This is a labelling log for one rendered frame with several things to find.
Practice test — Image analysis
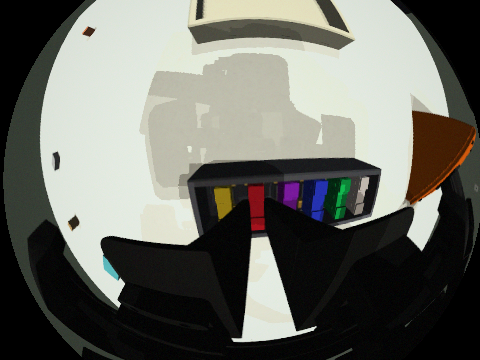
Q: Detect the red fuse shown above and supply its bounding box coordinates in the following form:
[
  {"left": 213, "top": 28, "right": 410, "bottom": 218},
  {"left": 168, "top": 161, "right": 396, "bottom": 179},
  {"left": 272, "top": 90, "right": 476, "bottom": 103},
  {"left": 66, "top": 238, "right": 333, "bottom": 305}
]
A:
[{"left": 248, "top": 183, "right": 265, "bottom": 231}]

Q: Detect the teal rectangular block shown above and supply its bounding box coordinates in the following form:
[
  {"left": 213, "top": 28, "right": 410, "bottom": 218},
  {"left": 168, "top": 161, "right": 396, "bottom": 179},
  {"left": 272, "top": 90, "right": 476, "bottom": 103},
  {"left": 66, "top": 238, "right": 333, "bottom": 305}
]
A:
[{"left": 103, "top": 255, "right": 120, "bottom": 281}]

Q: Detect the yellow fuse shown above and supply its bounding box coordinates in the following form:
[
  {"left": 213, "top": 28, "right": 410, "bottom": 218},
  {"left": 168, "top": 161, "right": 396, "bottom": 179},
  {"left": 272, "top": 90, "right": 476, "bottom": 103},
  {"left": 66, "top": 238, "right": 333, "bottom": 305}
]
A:
[{"left": 213, "top": 184, "right": 235, "bottom": 221}]

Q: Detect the purple fuse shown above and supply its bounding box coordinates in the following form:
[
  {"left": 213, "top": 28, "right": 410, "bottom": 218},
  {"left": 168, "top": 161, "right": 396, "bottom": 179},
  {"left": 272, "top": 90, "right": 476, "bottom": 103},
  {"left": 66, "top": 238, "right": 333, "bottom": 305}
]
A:
[{"left": 277, "top": 180, "right": 299, "bottom": 211}]

